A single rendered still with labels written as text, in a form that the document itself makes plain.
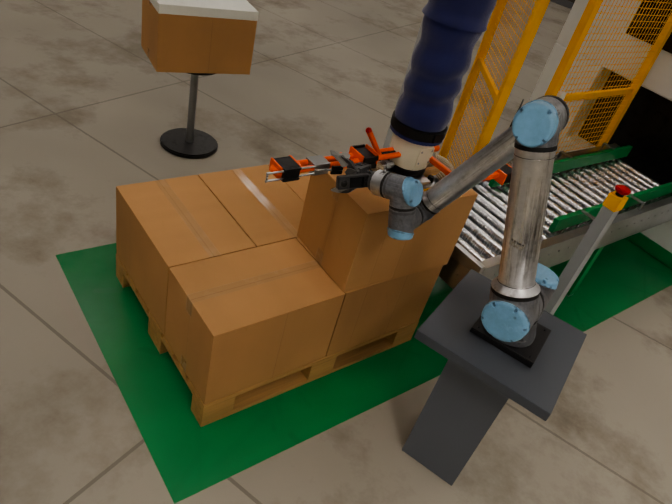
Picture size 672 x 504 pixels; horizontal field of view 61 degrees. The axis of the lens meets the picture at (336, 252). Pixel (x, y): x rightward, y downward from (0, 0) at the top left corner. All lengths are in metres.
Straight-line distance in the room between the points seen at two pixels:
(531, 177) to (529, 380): 0.72
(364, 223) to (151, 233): 0.91
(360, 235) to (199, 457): 1.07
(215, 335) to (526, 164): 1.18
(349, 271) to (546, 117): 1.03
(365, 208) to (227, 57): 1.95
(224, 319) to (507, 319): 1.00
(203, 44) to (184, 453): 2.39
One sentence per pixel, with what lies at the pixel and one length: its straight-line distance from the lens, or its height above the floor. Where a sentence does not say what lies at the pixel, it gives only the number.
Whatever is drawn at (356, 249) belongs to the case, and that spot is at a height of 0.77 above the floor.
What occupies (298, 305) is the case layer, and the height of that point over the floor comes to 0.54.
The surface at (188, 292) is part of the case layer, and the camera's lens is 2.24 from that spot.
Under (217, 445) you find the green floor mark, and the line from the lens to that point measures 2.48.
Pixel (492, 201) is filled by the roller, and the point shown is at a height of 0.53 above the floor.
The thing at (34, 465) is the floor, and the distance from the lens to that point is 2.47.
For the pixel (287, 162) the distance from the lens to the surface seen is 2.02.
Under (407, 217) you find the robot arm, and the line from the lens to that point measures 1.93.
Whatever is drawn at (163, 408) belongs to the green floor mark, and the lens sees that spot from 2.57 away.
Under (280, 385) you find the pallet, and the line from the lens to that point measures 2.66.
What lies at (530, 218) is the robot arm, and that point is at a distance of 1.74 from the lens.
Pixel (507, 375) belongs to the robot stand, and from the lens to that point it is 2.04.
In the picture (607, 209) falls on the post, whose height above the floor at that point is 0.92.
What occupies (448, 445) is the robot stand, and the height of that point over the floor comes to 0.20.
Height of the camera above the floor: 2.08
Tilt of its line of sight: 37 degrees down
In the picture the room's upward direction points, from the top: 16 degrees clockwise
